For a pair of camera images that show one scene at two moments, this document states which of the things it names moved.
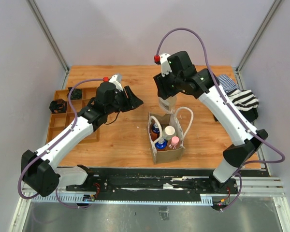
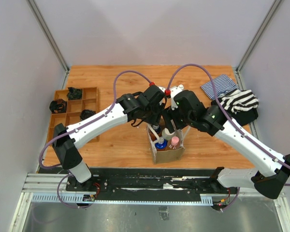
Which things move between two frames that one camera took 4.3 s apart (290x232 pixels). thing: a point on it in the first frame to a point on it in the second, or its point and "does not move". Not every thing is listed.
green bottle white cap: x=169 y=131 does not move
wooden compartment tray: x=61 y=123 does not move
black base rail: x=129 y=181 does not move
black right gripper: x=164 y=90 to x=169 y=114
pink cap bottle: x=174 y=143 does not move
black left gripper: x=134 y=101 to x=156 y=120
